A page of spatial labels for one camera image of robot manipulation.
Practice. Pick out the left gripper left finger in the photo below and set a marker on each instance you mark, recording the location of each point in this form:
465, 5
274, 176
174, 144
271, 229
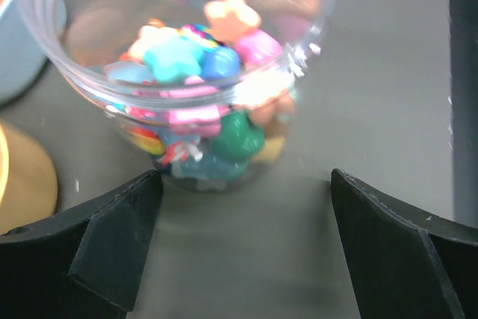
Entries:
84, 262

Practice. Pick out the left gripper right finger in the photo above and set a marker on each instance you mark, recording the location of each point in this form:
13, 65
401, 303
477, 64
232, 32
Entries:
404, 262

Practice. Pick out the clear plastic jar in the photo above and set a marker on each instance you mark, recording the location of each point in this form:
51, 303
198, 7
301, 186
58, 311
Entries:
207, 88

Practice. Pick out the yellow tray of popsicle candies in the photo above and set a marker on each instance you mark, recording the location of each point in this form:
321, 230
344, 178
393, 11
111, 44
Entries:
29, 183

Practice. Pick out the light blue tray of gummies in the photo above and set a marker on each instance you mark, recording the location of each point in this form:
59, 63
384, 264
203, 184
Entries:
21, 57

